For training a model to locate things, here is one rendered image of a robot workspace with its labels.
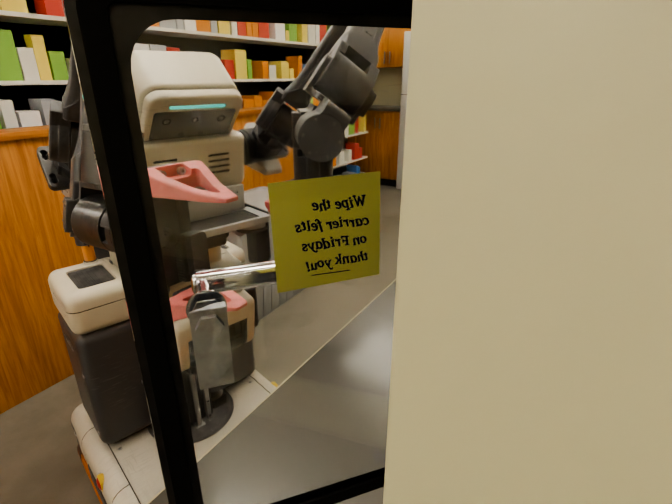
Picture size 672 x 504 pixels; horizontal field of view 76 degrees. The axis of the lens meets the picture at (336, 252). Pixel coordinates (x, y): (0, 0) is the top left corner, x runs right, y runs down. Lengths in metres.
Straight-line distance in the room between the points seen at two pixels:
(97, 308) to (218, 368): 1.05
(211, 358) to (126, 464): 1.26
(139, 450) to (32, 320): 0.97
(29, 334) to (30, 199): 0.59
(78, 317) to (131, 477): 0.49
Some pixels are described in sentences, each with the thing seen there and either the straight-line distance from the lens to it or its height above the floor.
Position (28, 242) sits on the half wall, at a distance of 2.21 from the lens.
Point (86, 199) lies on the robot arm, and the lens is 0.52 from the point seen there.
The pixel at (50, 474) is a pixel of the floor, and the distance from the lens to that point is 2.04.
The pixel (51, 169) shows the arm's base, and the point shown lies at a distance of 0.97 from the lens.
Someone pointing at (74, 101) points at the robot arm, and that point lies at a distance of 0.81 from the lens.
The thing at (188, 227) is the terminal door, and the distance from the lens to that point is 0.27.
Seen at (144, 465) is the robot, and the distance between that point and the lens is 1.52.
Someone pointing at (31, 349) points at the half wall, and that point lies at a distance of 2.36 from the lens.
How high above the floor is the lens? 1.34
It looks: 22 degrees down
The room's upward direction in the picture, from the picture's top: straight up
